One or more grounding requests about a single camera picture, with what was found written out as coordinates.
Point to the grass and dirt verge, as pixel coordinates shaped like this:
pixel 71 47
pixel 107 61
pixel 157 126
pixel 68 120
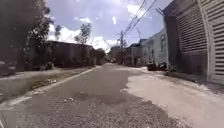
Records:
pixel 30 80

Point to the long dark wall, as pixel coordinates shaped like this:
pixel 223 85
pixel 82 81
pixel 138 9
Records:
pixel 70 54

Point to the row of pale buildings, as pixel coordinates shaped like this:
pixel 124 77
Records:
pixel 143 50

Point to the tall dark tree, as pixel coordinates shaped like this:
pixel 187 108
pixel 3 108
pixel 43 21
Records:
pixel 20 30

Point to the parked vehicle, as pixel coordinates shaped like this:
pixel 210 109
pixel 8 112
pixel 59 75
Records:
pixel 152 66

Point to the grey asphalt road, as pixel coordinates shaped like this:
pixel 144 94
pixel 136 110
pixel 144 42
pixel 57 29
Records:
pixel 96 100

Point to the utility pole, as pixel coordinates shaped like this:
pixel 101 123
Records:
pixel 121 46

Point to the building with slatted shutters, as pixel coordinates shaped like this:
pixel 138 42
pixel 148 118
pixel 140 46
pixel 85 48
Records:
pixel 196 40

